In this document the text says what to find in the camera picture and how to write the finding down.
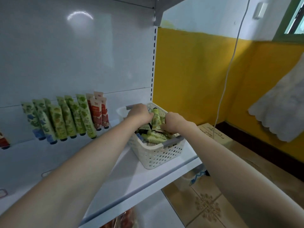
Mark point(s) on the person's left hand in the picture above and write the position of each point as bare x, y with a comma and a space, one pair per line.
140, 115

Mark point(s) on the person's right hand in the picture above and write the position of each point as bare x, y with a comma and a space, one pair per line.
175, 123

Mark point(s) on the pile of green hand cream tubes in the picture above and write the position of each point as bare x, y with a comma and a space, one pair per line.
154, 137

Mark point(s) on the white perforated plastic basket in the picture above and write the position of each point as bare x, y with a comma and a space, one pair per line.
156, 156

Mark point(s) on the row of hand cream tubes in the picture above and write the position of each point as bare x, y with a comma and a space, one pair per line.
66, 118

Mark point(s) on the white metal shelf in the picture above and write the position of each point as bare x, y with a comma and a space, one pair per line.
71, 49

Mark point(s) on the person's left forearm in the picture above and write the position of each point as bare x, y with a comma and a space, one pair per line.
66, 182

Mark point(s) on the person's right forearm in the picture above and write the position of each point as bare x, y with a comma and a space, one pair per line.
242, 182

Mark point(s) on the small brown cardboard box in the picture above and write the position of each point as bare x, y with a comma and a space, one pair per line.
216, 134

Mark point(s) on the pile of snack packets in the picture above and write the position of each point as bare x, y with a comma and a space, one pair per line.
121, 219

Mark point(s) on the clear divider tray with labels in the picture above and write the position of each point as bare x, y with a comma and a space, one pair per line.
46, 173

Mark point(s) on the window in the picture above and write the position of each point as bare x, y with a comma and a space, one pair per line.
292, 21

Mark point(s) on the white wall switch box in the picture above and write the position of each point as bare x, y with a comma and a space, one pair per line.
260, 10

